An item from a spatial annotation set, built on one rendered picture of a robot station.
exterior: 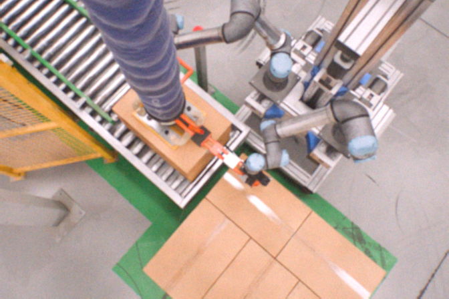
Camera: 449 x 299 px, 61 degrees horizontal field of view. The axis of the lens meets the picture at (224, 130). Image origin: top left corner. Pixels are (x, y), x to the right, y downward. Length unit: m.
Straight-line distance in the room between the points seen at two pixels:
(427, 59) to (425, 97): 0.38
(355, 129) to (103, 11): 1.05
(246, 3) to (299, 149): 1.54
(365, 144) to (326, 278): 1.27
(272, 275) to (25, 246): 1.91
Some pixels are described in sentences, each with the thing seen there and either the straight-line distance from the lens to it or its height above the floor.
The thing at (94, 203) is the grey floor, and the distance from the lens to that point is 3.28.
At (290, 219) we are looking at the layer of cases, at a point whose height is 0.54.
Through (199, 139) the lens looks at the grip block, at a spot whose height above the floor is 1.10.
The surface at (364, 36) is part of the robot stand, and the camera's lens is 1.34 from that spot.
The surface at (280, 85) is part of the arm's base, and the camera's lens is 2.21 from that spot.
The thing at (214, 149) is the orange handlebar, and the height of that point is 1.09.
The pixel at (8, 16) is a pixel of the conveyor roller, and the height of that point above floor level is 0.54.
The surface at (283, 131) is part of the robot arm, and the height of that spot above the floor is 1.45.
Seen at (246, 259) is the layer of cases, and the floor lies 0.54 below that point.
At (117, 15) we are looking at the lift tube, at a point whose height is 2.21.
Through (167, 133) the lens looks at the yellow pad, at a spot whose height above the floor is 1.00.
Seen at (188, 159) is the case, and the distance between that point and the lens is 2.22.
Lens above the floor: 3.13
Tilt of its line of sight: 75 degrees down
